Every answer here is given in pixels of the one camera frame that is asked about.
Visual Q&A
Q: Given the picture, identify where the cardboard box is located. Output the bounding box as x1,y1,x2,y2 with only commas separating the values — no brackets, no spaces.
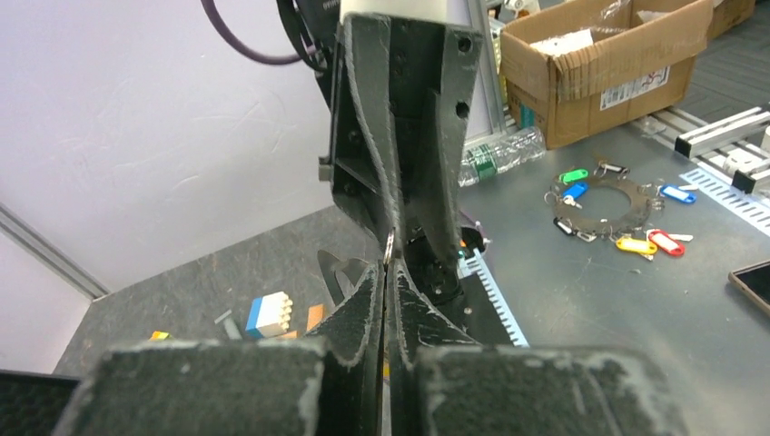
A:
500,1,714,150

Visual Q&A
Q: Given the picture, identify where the yellow orange brick pile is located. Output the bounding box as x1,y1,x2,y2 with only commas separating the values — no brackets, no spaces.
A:
150,331,172,341

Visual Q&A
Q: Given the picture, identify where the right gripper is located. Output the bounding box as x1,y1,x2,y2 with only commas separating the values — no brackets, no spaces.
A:
329,13,483,272

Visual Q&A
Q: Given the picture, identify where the aluminium profile rail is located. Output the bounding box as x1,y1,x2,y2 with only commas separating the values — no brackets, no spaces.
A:
632,103,769,196

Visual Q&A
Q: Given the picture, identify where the orange wooden block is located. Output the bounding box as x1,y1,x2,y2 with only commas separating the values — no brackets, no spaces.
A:
306,303,326,332

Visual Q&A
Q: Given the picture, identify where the blue white brick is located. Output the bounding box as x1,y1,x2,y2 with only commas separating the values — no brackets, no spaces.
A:
244,292,293,339

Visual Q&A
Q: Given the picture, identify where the spare key ring bundle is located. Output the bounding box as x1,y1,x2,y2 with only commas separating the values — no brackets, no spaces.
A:
543,159,700,262

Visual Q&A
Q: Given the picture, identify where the black poker chip case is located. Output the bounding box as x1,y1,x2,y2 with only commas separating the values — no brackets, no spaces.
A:
1,370,80,435

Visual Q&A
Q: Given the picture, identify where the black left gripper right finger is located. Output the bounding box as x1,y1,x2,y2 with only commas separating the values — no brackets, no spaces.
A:
388,260,689,435

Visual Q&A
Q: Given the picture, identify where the smartphone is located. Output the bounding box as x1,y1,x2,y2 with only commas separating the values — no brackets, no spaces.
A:
727,260,770,315

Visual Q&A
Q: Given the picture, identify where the plastic water bottle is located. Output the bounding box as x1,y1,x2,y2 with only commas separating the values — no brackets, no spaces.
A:
459,127,546,187

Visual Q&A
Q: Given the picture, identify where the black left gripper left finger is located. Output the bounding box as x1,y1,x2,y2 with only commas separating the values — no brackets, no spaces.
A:
54,265,385,435

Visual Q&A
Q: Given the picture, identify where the grey plastic bolt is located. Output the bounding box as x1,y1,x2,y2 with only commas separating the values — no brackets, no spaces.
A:
214,310,242,341

